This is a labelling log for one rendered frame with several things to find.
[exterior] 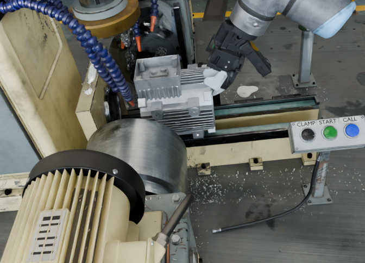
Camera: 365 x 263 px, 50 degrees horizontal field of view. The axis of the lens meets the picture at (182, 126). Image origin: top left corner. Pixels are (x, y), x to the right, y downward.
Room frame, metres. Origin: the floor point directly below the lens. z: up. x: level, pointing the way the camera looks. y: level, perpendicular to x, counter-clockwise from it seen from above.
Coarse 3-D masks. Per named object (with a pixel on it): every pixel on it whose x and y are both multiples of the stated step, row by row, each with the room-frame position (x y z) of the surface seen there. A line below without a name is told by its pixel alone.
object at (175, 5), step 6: (174, 6) 1.01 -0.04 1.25; (174, 12) 1.01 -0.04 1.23; (180, 12) 1.01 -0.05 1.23; (174, 18) 1.01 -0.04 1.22; (180, 18) 1.00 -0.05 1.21; (180, 24) 1.01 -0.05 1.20; (180, 30) 1.01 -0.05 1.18; (180, 36) 1.01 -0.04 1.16; (180, 42) 1.01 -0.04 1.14; (180, 48) 1.01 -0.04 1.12; (186, 48) 1.02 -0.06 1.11; (180, 54) 1.01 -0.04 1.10; (186, 54) 1.00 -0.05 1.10; (180, 60) 1.01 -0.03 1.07; (186, 60) 1.00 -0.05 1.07; (186, 66) 1.01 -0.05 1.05
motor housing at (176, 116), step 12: (192, 72) 0.89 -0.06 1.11; (192, 84) 0.85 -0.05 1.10; (204, 84) 0.84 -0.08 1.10; (180, 96) 0.84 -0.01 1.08; (192, 96) 0.83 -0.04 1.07; (144, 108) 0.84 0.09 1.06; (168, 108) 0.81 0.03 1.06; (180, 108) 0.80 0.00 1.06; (204, 108) 0.80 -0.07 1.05; (156, 120) 0.81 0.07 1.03; (168, 120) 0.81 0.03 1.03; (180, 120) 0.80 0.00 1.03; (192, 120) 0.79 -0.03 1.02; (204, 120) 0.79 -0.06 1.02; (180, 132) 0.81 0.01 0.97
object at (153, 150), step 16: (112, 128) 0.67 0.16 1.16; (128, 128) 0.65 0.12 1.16; (144, 128) 0.65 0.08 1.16; (160, 128) 0.66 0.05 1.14; (96, 144) 0.64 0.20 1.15; (112, 144) 0.61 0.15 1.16; (128, 144) 0.60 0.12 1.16; (144, 144) 0.60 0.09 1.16; (160, 144) 0.61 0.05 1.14; (176, 144) 0.64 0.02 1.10; (128, 160) 0.56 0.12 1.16; (144, 160) 0.56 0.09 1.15; (160, 160) 0.57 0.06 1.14; (176, 160) 0.59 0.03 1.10; (144, 176) 0.52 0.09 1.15; (160, 176) 0.52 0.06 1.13; (176, 176) 0.54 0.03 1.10; (160, 192) 0.50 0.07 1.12; (176, 192) 0.51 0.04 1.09
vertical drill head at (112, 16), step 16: (80, 0) 0.88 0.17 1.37; (96, 0) 0.86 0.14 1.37; (112, 0) 0.88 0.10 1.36; (128, 0) 0.92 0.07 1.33; (80, 16) 0.86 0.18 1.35; (96, 16) 0.84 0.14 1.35; (112, 16) 0.85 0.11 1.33; (128, 16) 0.84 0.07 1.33; (96, 32) 0.82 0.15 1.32; (112, 32) 0.82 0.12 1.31; (128, 32) 0.86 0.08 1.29; (128, 48) 0.86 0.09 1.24
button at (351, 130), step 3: (348, 126) 0.61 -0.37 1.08; (351, 126) 0.61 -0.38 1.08; (354, 126) 0.61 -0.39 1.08; (345, 129) 0.61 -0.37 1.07; (348, 129) 0.61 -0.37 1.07; (351, 129) 0.61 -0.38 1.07; (354, 129) 0.61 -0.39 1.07; (357, 129) 0.60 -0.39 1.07; (345, 132) 0.61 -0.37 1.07; (348, 132) 0.60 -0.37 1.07; (351, 132) 0.60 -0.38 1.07; (354, 132) 0.60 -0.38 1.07; (357, 132) 0.60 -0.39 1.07; (348, 135) 0.60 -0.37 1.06; (351, 135) 0.60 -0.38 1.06; (354, 135) 0.59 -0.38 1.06
